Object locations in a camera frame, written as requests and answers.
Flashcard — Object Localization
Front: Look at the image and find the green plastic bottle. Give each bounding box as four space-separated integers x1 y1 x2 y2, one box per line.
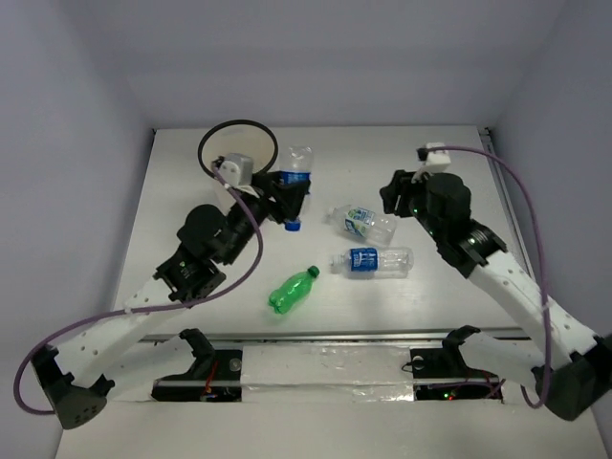
268 266 320 315

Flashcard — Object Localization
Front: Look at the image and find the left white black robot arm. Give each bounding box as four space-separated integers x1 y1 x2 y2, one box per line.
25 171 311 430

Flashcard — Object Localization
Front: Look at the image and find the aluminium rail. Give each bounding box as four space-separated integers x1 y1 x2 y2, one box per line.
142 308 527 341
478 127 535 275

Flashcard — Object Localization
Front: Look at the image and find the clear bottle dark blue label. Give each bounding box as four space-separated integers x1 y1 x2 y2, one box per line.
330 247 414 279

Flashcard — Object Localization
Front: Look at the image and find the clear bottle green white label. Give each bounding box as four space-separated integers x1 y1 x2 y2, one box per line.
326 205 397 247

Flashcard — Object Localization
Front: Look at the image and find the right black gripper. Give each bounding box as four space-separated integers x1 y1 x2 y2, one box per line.
380 166 446 240

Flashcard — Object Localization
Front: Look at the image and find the aluminium rail right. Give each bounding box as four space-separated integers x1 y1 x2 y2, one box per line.
478 127 535 275

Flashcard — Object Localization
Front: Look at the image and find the white bin with black rim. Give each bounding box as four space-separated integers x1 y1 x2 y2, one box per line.
196 119 280 211

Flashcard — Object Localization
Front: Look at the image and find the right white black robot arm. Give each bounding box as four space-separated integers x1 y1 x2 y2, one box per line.
380 170 611 421

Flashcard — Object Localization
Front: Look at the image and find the clear bottle blue cap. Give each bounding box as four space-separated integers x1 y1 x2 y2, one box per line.
279 145 315 232

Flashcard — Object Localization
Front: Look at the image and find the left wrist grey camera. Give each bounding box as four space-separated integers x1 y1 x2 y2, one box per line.
211 153 254 188

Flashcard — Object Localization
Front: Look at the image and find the aluminium rail front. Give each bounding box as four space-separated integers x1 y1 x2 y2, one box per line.
142 308 527 341

